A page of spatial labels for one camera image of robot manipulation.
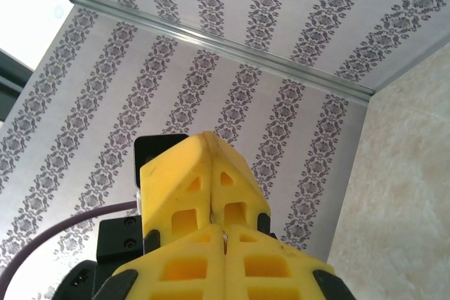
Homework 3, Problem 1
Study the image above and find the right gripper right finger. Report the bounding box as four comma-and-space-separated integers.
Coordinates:
224, 223, 356, 300

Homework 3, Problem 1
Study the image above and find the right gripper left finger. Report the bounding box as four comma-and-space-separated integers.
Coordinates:
93, 223, 226, 300

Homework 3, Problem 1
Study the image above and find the dark grey bar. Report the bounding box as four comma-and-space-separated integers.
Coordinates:
0, 48, 35, 106

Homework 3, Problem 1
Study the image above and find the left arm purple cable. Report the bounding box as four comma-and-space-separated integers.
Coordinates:
0, 200, 140, 280

